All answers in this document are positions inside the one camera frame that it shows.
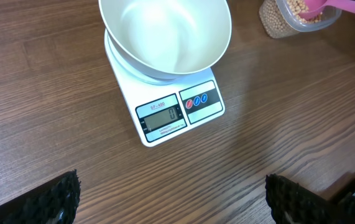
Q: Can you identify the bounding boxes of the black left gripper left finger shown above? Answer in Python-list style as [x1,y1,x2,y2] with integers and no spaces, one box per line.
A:
[0,170,81,224]

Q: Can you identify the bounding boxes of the clear plastic bean container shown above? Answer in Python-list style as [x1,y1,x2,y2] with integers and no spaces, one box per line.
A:
[259,0,342,39]

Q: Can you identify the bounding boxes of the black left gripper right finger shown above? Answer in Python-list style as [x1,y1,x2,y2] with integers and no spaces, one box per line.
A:
[265,174,339,223]

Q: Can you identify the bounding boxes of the white digital kitchen scale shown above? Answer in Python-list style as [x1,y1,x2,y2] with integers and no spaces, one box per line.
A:
[104,34,225,147]

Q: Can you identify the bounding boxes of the white bowl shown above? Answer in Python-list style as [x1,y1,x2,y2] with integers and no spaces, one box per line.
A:
[98,0,232,79]

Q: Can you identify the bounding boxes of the pink plastic measuring scoop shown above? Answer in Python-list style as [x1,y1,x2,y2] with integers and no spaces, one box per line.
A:
[298,0,355,20]

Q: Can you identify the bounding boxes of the pile of soybeans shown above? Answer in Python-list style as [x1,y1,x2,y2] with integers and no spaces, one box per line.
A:
[259,0,323,39]

